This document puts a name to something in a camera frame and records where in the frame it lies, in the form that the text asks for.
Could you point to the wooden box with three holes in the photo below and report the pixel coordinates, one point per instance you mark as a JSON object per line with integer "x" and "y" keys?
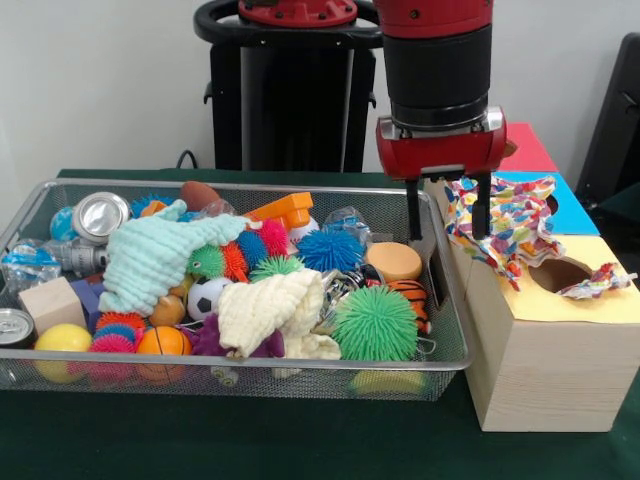
{"x": 550, "y": 380}

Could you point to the small orange basketball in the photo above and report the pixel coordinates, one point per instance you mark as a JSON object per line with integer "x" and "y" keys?
{"x": 163, "y": 342}

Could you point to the cream yellow cloth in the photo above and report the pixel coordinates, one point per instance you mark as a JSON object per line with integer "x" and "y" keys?
{"x": 262, "y": 312}

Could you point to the orange plastic toy brick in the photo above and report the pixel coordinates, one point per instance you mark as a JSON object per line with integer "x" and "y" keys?
{"x": 283, "y": 208}

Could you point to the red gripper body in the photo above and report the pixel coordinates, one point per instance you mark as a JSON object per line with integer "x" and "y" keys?
{"x": 440, "y": 150}

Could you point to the mint green cloth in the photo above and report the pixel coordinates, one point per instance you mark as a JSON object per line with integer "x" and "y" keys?
{"x": 155, "y": 262}

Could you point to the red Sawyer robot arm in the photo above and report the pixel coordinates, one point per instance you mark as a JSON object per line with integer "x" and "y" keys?
{"x": 440, "y": 60}

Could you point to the dark green tablecloth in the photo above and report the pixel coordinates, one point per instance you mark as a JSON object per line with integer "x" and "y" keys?
{"x": 250, "y": 440}

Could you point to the white patterned cloth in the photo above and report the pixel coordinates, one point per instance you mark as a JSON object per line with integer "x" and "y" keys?
{"x": 598, "y": 283}

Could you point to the blue spiky ball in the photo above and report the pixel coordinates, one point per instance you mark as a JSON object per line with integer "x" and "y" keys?
{"x": 330, "y": 250}

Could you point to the pink spiky ball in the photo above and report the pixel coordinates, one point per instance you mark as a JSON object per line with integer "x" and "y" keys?
{"x": 112, "y": 342}

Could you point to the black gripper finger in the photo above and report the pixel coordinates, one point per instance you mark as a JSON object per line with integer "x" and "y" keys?
{"x": 414, "y": 210}
{"x": 482, "y": 205}

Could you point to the polka-dot cloth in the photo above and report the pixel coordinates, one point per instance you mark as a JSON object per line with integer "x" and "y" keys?
{"x": 515, "y": 225}

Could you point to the silver drink can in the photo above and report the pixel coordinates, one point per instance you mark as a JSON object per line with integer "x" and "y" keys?
{"x": 100, "y": 215}

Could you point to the black upright panel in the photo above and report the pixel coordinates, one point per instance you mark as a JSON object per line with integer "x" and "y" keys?
{"x": 615, "y": 130}

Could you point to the green spiky ball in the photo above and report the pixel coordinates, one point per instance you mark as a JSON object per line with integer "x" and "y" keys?
{"x": 375, "y": 322}

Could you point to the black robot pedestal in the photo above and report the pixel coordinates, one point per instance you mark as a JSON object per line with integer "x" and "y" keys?
{"x": 290, "y": 100}

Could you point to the tan round wooden block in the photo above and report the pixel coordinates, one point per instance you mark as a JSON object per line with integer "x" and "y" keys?
{"x": 393, "y": 262}

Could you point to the small soccer ball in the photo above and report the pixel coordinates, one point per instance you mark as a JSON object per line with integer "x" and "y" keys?
{"x": 206, "y": 298}

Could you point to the clear mesh bin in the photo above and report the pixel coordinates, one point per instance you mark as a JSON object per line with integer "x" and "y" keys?
{"x": 445, "y": 330}

